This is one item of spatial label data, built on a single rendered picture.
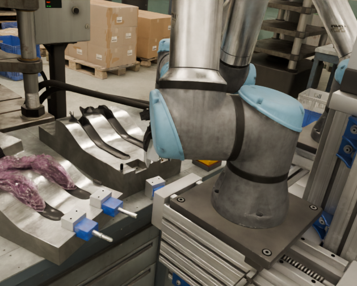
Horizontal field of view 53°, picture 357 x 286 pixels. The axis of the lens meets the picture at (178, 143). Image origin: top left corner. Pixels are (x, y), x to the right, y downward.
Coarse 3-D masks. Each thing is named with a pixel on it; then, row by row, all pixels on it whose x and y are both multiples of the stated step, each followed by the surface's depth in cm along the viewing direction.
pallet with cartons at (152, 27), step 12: (144, 12) 598; (156, 12) 617; (144, 24) 544; (156, 24) 552; (168, 24) 582; (144, 36) 551; (156, 36) 562; (168, 36) 592; (144, 48) 558; (156, 48) 573; (144, 60) 565; (156, 60) 593
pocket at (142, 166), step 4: (136, 160) 113; (140, 160) 113; (128, 164) 111; (132, 164) 112; (136, 164) 114; (140, 164) 113; (144, 164) 112; (132, 168) 113; (136, 168) 113; (140, 168) 113; (144, 168) 112; (136, 172) 109
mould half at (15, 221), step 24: (0, 144) 108; (72, 168) 105; (0, 192) 89; (48, 192) 95; (120, 192) 101; (0, 216) 85; (24, 216) 87; (96, 216) 91; (24, 240) 85; (48, 240) 82; (72, 240) 84
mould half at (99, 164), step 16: (96, 112) 132; (48, 128) 133; (64, 128) 121; (80, 128) 122; (96, 128) 125; (112, 128) 129; (128, 128) 132; (48, 144) 132; (64, 144) 124; (80, 144) 117; (112, 144) 122; (128, 144) 123; (80, 160) 119; (96, 160) 112; (112, 160) 111; (128, 160) 112; (144, 160) 113; (160, 160) 115; (176, 160) 121; (96, 176) 115; (112, 176) 108; (128, 176) 106; (144, 176) 112; (160, 176) 118; (128, 192) 109
